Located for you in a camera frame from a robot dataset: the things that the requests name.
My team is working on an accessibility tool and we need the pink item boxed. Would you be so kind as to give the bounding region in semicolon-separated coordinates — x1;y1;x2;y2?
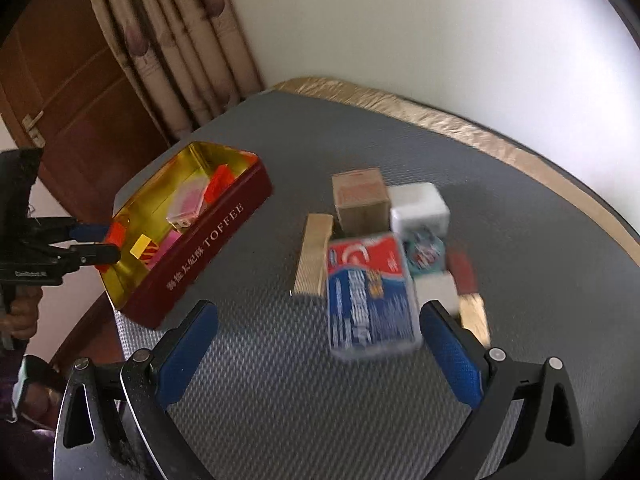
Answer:
147;230;183;268

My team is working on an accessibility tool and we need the white rounded box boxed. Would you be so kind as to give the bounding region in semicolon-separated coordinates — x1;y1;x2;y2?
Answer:
389;182;451;238

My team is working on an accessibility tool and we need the brass door handle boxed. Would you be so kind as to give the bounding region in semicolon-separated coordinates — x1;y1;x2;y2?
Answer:
22;110;47;147

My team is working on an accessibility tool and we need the person's left hand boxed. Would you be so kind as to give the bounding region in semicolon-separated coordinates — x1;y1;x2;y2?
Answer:
0;286;41;343

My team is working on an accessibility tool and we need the small teal tin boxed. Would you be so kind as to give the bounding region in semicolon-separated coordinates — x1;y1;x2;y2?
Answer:
402;227;447;276

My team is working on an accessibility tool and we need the white zigzag patterned box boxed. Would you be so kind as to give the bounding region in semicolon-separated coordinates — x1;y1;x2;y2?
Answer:
412;272;461;316

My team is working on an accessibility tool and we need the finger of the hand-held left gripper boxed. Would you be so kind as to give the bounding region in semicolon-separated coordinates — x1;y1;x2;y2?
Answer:
30;216;113;242
47;241;122;275

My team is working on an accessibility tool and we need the cream gold box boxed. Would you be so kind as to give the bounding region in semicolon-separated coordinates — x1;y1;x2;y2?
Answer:
457;292;492;348

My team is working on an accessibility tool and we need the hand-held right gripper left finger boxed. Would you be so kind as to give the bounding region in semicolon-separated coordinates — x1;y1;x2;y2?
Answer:
52;300;221;480

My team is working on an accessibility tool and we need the dark red block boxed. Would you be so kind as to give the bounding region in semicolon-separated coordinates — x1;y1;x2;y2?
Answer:
446;250;480;295

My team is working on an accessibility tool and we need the brown cardboard box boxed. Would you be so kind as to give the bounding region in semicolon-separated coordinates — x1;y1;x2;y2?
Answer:
331;167;392;233

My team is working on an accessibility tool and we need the beige leaf print curtain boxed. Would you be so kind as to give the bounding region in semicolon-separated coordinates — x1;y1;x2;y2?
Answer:
80;0;266;143

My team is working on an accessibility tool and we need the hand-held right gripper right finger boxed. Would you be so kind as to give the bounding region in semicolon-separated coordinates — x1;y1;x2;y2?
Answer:
419;300;587;480

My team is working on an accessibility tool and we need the brown wooden door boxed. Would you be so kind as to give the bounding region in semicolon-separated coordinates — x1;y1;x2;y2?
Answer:
0;0;173;221

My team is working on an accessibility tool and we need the red tin box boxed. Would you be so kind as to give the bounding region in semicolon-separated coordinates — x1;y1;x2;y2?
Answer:
102;141;274;331

